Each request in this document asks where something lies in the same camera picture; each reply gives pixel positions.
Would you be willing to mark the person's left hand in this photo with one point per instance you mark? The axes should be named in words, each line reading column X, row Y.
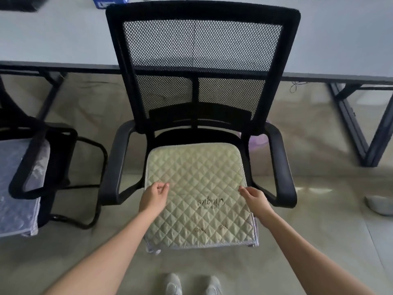
column 153, row 198

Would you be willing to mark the person's right hand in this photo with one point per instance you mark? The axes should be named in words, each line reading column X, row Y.
column 258, row 204

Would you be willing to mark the cream quilted cushion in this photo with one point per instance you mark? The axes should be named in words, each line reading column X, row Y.
column 193, row 175

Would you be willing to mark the black mesh chair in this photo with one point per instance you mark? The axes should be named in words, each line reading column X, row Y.
column 202, row 13
column 58, row 144

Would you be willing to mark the blue quilted cushion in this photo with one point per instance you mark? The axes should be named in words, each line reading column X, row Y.
column 15, row 181

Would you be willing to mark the person's left forearm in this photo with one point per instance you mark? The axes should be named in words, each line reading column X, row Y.
column 107, row 255

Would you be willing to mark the person's right forearm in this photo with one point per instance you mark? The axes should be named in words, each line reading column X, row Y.
column 307, row 258

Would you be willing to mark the person's left shoe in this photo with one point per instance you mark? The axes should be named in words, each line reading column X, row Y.
column 173, row 284

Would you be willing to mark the person's shoe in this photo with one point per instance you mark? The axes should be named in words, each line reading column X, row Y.
column 173, row 284
column 212, row 285

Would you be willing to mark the person's right shoe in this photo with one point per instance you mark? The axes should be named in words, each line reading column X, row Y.
column 212, row 285

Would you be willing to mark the purple plastic basin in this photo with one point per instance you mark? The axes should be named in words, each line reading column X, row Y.
column 258, row 144

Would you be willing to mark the grey shoe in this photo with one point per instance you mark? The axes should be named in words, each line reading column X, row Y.
column 380, row 205

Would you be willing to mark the small blue box device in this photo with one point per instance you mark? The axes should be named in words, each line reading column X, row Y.
column 110, row 2

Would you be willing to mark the black metal desk frame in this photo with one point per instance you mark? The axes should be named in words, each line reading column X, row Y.
column 349, row 125

